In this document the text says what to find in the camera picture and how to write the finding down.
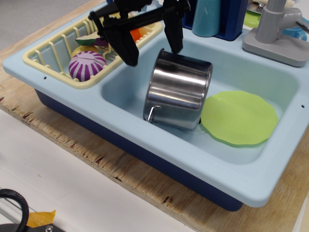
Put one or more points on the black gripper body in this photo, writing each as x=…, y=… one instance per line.
x=127, y=14

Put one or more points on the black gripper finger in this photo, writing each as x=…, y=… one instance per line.
x=119, y=39
x=173, y=28

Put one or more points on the stainless steel pot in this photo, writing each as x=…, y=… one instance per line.
x=177, y=90

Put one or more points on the light blue toy sink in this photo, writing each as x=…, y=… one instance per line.
x=229, y=175

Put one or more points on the orange toy carrot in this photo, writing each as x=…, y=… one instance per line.
x=136, y=34

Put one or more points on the toy eggplant slice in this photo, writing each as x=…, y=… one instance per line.
x=91, y=39

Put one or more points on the teal plastic cup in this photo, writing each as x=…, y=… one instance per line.
x=207, y=18

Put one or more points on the yellow toy vegetable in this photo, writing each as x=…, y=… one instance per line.
x=83, y=49

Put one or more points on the purple striped toy onion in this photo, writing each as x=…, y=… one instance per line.
x=86, y=64

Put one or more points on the dark blue holder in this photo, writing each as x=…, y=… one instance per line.
x=231, y=18

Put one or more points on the cream dish rack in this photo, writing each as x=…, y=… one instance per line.
x=52, y=56

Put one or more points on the green bowl background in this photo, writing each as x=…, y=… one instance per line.
x=252, y=19

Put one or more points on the grey toy faucet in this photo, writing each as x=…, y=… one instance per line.
x=267, y=39

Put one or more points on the green plastic plate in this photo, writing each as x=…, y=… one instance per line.
x=238, y=117

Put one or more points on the yellow tape piece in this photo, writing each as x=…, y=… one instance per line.
x=37, y=219

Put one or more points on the wooden board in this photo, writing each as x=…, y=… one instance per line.
x=96, y=187

